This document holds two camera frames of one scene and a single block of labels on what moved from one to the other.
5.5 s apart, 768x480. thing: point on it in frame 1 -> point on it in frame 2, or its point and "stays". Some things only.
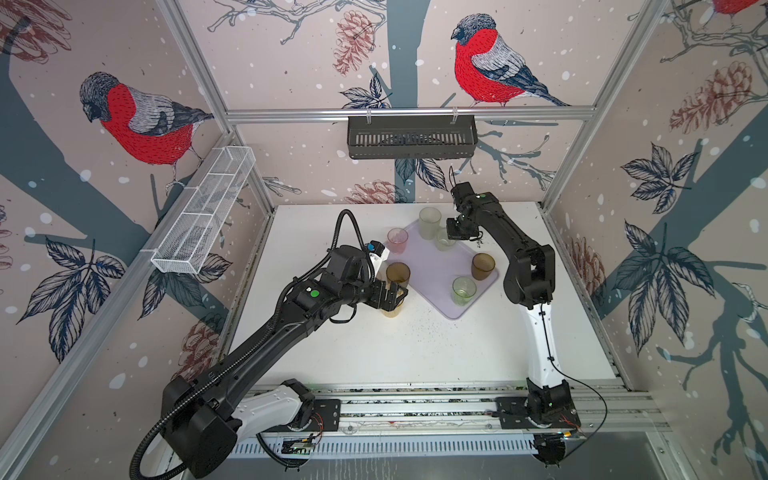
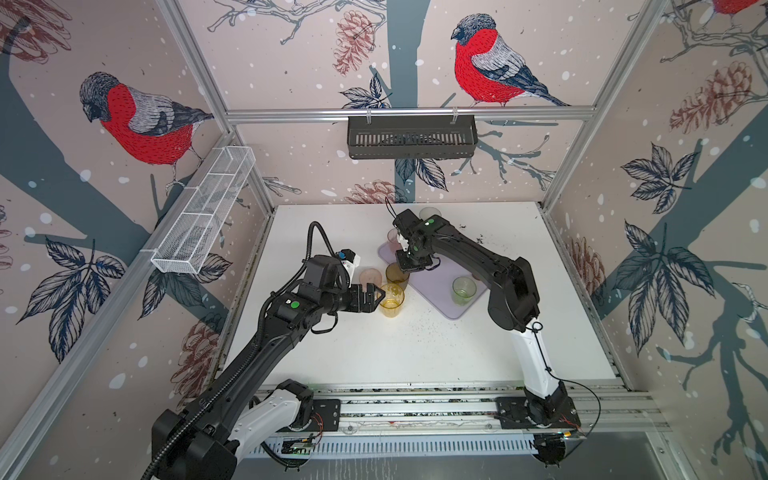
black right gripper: [452, 231] -> [405, 265]
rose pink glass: [397, 240] stays
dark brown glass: [398, 272] stays
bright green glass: [463, 290] stays
